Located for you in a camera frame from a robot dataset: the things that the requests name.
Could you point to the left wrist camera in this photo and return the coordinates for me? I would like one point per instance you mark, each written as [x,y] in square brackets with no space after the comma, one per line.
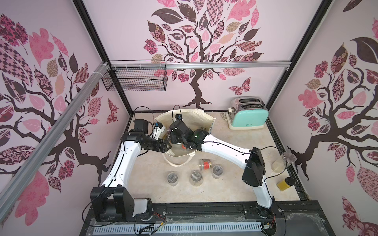
[158,130]

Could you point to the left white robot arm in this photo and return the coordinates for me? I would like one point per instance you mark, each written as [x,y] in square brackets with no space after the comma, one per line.
[111,202]

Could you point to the clear seed jar dark lid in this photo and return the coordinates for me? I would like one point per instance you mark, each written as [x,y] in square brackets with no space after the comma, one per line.
[217,171]

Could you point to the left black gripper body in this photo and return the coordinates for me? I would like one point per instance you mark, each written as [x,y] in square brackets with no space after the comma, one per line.
[155,145]

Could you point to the mint green toaster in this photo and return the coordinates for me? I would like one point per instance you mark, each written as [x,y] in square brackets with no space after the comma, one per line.
[247,113]

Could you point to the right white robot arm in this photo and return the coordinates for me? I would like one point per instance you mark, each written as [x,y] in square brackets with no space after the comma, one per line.
[250,160]

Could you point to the clear seed jar grey lid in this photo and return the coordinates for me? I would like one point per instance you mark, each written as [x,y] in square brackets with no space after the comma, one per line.
[172,178]

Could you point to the aluminium rail wall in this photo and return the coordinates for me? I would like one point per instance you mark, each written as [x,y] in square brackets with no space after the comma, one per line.
[18,183]
[203,65]

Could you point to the aluminium rail back wall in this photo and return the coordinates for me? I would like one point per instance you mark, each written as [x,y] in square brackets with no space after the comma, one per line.
[203,65]

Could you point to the white slotted cable duct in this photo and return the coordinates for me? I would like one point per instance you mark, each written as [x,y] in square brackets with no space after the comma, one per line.
[171,229]

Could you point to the black wire basket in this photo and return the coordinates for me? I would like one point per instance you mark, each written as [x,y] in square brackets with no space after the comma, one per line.
[136,75]

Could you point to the clear seed jar striped lid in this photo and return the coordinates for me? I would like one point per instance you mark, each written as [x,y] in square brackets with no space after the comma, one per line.
[196,178]

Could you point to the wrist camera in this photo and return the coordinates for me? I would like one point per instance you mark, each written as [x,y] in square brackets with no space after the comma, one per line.
[158,130]
[178,117]

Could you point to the clear jar sandy contents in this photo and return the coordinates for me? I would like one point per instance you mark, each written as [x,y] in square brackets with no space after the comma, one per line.
[285,160]

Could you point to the black base frame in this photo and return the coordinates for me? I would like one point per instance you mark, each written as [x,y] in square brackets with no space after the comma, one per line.
[293,218]

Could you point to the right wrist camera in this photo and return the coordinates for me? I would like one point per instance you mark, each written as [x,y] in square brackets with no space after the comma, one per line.
[178,117]

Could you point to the red label jar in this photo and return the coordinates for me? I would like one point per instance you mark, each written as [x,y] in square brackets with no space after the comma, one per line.
[205,164]

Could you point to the cream canvas tote bag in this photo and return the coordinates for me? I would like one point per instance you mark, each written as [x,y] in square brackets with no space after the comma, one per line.
[194,119]

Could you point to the yellow label seed jar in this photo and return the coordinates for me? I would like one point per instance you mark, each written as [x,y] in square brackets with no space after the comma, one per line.
[286,183]

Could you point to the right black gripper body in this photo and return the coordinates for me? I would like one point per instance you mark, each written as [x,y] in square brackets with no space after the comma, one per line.
[177,136]

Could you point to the aluminium rail left wall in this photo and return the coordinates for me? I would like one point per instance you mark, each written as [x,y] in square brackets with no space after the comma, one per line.
[18,183]

